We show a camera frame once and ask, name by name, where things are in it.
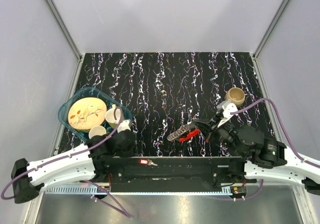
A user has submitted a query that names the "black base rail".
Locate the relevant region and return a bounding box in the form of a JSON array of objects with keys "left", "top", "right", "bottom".
[{"left": 95, "top": 157, "right": 242, "bottom": 194}]

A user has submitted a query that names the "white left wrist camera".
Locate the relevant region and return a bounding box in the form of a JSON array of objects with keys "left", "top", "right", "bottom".
[{"left": 116, "top": 119, "right": 132, "bottom": 133}]

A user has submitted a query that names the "cream floral plate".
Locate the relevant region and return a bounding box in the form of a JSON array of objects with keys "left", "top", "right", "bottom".
[{"left": 67, "top": 97, "right": 108, "bottom": 131}]

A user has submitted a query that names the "red capped key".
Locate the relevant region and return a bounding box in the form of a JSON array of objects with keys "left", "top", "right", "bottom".
[{"left": 138, "top": 159, "right": 158, "bottom": 167}]

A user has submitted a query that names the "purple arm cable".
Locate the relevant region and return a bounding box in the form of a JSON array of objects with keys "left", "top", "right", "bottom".
[
  {"left": 229, "top": 97, "right": 320, "bottom": 166},
  {"left": 0, "top": 106, "right": 125, "bottom": 200}
]

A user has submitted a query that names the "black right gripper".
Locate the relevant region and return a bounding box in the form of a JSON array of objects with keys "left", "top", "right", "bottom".
[{"left": 191, "top": 112, "right": 245, "bottom": 158}]

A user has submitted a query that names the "yellow mug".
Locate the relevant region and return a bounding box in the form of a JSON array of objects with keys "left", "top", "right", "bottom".
[{"left": 88, "top": 126, "right": 107, "bottom": 139}]

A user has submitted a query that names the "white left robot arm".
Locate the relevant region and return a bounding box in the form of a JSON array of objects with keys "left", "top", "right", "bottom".
[{"left": 11, "top": 130, "right": 136, "bottom": 204}]

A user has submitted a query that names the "beige ceramic mug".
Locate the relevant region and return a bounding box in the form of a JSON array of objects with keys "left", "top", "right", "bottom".
[{"left": 224, "top": 87, "right": 246, "bottom": 107}]

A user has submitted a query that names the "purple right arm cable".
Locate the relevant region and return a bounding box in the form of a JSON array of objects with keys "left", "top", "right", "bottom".
[{"left": 229, "top": 97, "right": 320, "bottom": 166}]

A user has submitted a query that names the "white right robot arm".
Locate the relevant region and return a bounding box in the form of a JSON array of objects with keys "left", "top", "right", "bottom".
[{"left": 187, "top": 117, "right": 320, "bottom": 195}]

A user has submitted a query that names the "pale green cup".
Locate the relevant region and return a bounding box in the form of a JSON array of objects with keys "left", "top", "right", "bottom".
[{"left": 105, "top": 104, "right": 124, "bottom": 128}]

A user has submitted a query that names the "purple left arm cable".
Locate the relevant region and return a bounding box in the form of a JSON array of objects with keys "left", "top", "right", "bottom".
[{"left": 0, "top": 106, "right": 125, "bottom": 200}]

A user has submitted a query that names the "teal plastic bin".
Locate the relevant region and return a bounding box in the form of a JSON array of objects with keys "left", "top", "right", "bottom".
[{"left": 58, "top": 87, "right": 133, "bottom": 142}]

